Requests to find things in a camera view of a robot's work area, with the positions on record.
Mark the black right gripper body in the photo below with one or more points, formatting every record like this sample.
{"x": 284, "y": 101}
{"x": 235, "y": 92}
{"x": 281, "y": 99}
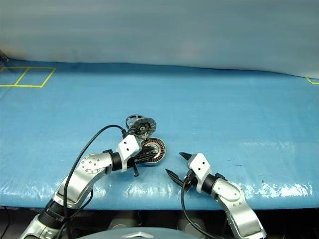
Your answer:
{"x": 190, "y": 179}

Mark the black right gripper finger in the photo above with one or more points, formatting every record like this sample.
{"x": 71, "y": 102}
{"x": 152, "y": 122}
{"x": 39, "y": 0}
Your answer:
{"x": 187, "y": 158}
{"x": 177, "y": 178}

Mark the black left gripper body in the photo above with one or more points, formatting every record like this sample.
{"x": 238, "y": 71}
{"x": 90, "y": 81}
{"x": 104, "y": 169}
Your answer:
{"x": 135, "y": 161}

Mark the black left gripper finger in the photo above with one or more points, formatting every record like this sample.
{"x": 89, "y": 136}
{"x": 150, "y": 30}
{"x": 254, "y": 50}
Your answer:
{"x": 147, "y": 157}
{"x": 150, "y": 150}

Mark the motor housing with copper windings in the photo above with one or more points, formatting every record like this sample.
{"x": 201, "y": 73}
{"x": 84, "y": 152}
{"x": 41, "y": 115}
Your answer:
{"x": 161, "y": 149}

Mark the round silver motor lid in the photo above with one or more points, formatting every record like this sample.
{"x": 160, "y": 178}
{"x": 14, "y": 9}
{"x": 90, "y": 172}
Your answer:
{"x": 149, "y": 124}

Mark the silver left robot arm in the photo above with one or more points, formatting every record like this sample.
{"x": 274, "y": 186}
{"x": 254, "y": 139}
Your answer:
{"x": 87, "y": 166}

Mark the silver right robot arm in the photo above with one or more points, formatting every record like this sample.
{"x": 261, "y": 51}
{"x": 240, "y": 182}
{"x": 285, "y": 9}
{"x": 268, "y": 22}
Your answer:
{"x": 234, "y": 199}

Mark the dark rounded shape under table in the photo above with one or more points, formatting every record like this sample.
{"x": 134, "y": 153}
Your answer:
{"x": 189, "y": 221}
{"x": 119, "y": 221}

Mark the blue plastic table cover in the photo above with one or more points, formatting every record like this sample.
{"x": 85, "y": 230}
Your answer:
{"x": 224, "y": 112}

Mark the grey rounded shell with emblem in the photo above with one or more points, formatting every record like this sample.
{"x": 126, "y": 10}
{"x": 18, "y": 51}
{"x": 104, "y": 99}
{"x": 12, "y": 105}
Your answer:
{"x": 139, "y": 234}

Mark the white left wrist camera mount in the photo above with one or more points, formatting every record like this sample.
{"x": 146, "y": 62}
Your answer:
{"x": 128, "y": 148}

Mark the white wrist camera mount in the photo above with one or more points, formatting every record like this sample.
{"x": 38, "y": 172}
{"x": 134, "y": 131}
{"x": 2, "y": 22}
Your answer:
{"x": 200, "y": 166}
{"x": 128, "y": 148}

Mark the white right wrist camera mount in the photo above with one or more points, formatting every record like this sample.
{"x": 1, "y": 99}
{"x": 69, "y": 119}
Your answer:
{"x": 200, "y": 166}

